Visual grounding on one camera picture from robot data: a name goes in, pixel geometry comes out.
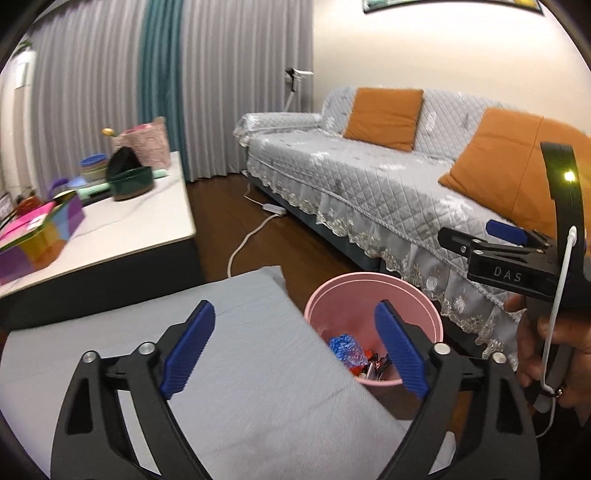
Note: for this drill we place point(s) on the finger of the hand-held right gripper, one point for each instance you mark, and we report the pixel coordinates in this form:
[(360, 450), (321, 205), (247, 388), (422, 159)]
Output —
[(505, 232), (461, 242)]

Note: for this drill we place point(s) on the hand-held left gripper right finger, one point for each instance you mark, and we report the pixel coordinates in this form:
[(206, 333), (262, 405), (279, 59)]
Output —
[(401, 350)]

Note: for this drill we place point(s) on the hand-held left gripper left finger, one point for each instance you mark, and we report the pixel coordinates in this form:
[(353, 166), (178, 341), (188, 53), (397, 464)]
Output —
[(189, 350)]

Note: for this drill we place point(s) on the blue plastic wrapper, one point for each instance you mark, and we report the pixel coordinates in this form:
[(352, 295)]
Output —
[(346, 348)]

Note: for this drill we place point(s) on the pink plastic bin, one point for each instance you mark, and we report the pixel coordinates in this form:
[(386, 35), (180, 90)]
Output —
[(351, 300)]

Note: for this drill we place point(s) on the person's right hand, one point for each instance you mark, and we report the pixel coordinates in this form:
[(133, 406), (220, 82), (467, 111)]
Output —
[(577, 364)]

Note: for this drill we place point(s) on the large orange cushion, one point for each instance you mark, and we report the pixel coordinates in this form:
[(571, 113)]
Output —
[(503, 161)]

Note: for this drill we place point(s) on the grey padded mat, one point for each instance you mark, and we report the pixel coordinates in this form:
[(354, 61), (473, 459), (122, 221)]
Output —
[(277, 392)]

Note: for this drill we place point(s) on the grey quilted sofa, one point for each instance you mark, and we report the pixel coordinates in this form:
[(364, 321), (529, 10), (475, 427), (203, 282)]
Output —
[(369, 184)]

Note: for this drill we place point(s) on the white-top coffee table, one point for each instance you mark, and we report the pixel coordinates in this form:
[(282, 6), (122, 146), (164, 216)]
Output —
[(138, 221)]

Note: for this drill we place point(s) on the small orange cushion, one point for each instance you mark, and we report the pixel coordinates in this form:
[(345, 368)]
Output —
[(383, 117)]

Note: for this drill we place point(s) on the dark green round bowl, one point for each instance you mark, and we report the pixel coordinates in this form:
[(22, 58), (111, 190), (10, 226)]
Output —
[(131, 184)]

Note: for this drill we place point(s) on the mint green flat item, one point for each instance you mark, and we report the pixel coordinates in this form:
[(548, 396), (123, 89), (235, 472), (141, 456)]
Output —
[(159, 174)]

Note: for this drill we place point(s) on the colourful rectangular box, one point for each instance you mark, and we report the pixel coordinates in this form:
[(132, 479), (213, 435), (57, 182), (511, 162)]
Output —
[(51, 235)]

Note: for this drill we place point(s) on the black hat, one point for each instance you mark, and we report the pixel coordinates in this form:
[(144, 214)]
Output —
[(122, 161)]

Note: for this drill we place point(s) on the pink card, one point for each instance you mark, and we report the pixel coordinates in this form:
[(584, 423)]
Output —
[(27, 226)]

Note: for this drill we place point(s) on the stack of coloured bowls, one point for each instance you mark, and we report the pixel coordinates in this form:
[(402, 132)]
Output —
[(92, 164)]

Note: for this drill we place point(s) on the pink quilted bag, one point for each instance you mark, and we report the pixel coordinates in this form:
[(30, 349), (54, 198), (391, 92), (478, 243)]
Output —
[(147, 143)]

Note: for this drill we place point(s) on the purple plastic scoop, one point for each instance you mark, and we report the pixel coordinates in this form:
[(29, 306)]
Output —
[(51, 187)]

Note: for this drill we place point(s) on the white floor lamp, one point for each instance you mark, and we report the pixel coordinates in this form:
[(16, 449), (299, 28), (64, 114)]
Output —
[(295, 74)]

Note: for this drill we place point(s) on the teal curtain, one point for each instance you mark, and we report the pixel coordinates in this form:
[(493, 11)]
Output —
[(159, 92)]

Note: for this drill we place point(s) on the grey curtain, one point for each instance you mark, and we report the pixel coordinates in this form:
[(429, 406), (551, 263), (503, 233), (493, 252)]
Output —
[(83, 92), (240, 69)]

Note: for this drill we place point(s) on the white tower air conditioner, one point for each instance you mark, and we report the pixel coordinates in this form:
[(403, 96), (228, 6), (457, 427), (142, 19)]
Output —
[(18, 115)]

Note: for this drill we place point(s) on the green potted plant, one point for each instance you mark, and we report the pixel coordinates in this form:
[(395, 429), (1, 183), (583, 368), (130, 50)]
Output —
[(25, 45)]

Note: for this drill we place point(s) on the framed wall painting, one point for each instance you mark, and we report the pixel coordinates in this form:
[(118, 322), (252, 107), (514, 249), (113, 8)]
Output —
[(438, 4)]

